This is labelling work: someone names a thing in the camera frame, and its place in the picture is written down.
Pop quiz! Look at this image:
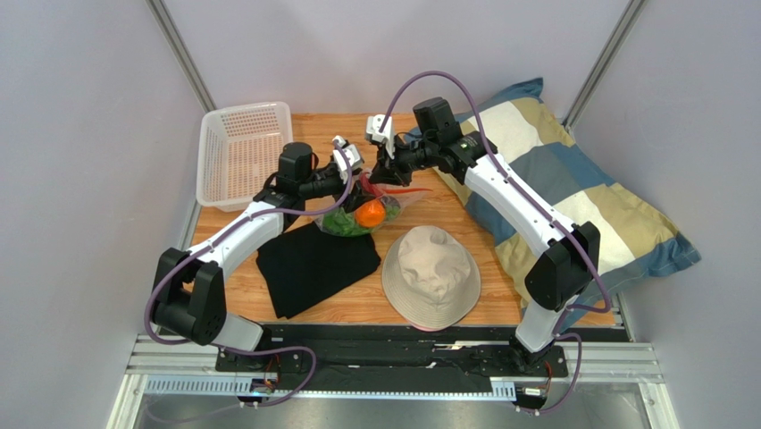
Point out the clear orange zip top bag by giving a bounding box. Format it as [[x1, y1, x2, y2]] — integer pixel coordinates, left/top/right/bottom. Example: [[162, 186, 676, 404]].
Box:
[[314, 169, 432, 237]]

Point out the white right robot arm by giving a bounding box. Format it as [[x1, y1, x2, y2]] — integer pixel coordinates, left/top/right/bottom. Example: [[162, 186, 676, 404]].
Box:
[[364, 97, 601, 374]]

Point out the fake green lettuce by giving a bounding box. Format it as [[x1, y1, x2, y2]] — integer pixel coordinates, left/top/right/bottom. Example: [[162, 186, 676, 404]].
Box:
[[320, 207, 372, 237]]

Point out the fake orange fruit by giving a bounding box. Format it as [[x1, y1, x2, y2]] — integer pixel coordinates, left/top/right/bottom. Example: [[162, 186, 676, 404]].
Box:
[[354, 199, 387, 229]]

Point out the black folded cloth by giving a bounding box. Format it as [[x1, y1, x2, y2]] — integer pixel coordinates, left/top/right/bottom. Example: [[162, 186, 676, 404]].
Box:
[[256, 223, 381, 319]]

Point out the white plastic basket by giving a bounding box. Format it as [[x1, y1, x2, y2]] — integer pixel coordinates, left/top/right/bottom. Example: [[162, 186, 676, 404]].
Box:
[[196, 101, 293, 212]]

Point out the blue beige checked pillow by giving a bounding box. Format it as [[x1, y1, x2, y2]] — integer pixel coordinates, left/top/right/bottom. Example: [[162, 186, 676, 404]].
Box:
[[432, 78, 702, 319]]

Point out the beige bucket hat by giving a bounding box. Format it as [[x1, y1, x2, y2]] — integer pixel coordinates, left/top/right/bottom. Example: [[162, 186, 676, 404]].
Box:
[[382, 225, 481, 332]]

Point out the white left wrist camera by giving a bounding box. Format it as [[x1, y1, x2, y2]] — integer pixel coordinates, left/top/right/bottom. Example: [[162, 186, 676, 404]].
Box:
[[332, 135, 364, 183]]

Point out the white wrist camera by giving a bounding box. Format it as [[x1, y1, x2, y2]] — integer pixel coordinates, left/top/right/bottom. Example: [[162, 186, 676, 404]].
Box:
[[364, 114, 396, 159], [332, 135, 364, 183]]

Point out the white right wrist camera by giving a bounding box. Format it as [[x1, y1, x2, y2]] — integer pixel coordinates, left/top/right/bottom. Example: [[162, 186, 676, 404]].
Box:
[[364, 114, 396, 159]]

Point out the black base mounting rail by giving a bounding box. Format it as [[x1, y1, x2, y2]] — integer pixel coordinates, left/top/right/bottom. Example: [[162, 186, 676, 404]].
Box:
[[124, 321, 664, 403]]

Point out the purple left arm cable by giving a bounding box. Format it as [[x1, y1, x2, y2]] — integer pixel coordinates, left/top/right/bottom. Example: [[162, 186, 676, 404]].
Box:
[[143, 139, 355, 408]]

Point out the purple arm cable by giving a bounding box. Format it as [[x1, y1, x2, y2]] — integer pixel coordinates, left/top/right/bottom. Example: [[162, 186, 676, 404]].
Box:
[[377, 71, 614, 416], [143, 139, 355, 408]]

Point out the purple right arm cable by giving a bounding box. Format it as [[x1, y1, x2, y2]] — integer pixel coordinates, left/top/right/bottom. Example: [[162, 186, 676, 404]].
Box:
[[377, 71, 614, 416]]

